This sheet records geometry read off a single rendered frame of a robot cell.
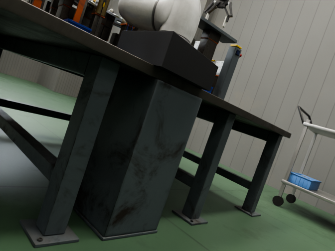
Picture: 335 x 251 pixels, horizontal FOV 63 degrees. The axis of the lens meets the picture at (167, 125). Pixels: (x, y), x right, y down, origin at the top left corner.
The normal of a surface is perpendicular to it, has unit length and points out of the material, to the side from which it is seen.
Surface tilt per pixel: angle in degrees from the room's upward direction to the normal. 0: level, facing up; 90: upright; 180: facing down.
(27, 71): 90
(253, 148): 90
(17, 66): 90
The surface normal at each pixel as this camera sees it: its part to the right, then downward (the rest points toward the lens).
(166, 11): -0.37, -0.12
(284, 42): -0.65, -0.18
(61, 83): 0.68, 0.28
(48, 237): 0.33, -0.94
